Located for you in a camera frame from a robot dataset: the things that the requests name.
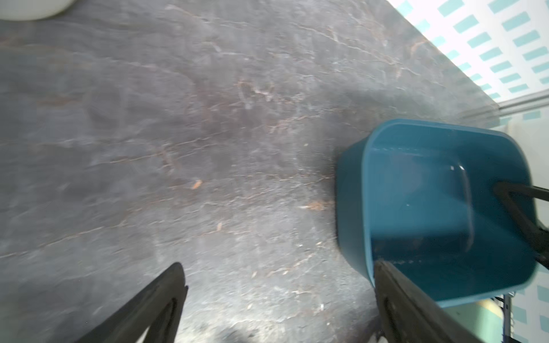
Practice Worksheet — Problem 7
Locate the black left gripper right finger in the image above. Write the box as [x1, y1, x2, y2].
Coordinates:
[374, 260, 480, 342]

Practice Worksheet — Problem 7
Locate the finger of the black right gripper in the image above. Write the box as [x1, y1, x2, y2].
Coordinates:
[493, 182, 548, 269]

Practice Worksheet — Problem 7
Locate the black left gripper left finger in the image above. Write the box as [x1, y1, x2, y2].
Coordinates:
[78, 262, 189, 342]

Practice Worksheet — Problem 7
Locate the dark teal storage box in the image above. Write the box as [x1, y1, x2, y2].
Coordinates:
[335, 119, 537, 307]

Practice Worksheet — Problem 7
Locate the white plastic storage box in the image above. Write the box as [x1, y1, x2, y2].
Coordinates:
[0, 0, 75, 21]

